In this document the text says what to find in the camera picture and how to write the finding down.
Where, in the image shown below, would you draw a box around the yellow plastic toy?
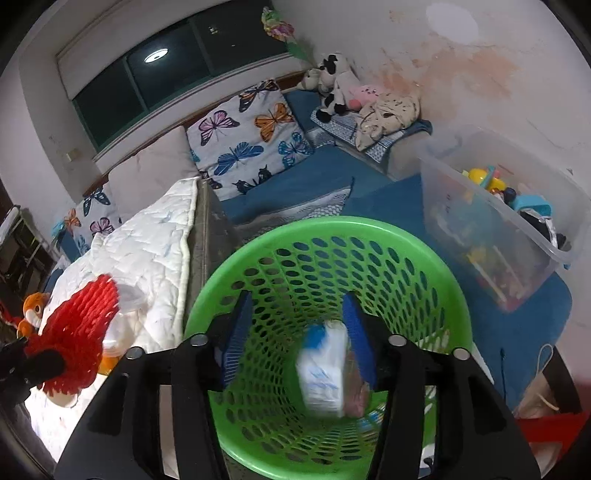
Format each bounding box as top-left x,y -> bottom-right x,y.
467,166 -> 506,192

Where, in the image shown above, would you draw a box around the cow plush toy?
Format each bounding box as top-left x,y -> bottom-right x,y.
295,53 -> 360,116

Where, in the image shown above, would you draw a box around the white quilt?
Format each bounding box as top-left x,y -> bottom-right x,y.
32,178 -> 204,462

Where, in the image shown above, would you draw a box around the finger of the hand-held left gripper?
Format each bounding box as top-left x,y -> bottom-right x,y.
25,348 -> 66,386

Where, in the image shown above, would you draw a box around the pile of colourful toys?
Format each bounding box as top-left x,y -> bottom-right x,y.
431,194 -> 529,306

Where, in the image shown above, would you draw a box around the cyan plastic toy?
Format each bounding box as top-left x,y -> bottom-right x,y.
513,194 -> 552,219

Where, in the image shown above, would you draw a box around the plain beige pillow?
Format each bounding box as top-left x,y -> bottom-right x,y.
107,126 -> 200,224

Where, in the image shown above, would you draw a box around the red plastic stool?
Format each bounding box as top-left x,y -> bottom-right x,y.
515,408 -> 588,462

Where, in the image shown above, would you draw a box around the blue patterned folded cloth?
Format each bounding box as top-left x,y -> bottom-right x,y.
310,107 -> 432,163

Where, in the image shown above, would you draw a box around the artificial flower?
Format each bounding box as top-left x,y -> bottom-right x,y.
261,7 -> 319,65

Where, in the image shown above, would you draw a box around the dark wooden furniture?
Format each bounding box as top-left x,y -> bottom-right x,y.
545,346 -> 585,412

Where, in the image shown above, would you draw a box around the pink plush toy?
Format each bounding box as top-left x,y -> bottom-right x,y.
348,83 -> 384,112

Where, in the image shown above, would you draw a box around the beige spotted cloth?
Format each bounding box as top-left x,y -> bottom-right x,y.
355,88 -> 422,151

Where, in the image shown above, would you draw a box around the dark shelf rack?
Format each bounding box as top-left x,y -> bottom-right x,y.
0,205 -> 52,296

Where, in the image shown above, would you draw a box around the dark window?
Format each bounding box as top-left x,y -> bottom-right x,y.
58,0 -> 301,151

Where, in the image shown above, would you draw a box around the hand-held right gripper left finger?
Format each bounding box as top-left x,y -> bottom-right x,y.
54,292 -> 254,480

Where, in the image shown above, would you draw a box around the clear plastic cup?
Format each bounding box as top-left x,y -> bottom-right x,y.
102,284 -> 151,358

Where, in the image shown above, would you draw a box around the orange plush toy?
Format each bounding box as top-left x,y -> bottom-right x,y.
16,292 -> 51,342

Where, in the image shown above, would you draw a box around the white cord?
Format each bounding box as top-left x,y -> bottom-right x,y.
534,344 -> 560,411

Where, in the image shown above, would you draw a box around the green plastic basket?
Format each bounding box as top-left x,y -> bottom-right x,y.
183,217 -> 474,478

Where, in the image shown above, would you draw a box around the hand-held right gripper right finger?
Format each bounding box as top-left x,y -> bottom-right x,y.
342,292 -> 541,480

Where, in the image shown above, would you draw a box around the red foam net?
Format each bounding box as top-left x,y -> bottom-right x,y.
25,273 -> 122,398

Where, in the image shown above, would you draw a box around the clear plastic storage box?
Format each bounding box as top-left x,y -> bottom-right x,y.
418,124 -> 585,313

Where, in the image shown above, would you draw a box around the small butterfly pillow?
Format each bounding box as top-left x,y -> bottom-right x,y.
53,182 -> 123,257

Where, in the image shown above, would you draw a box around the large butterfly pillow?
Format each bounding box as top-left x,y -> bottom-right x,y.
187,78 -> 315,201

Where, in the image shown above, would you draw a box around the white and blue carton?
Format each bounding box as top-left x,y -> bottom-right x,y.
295,320 -> 349,418

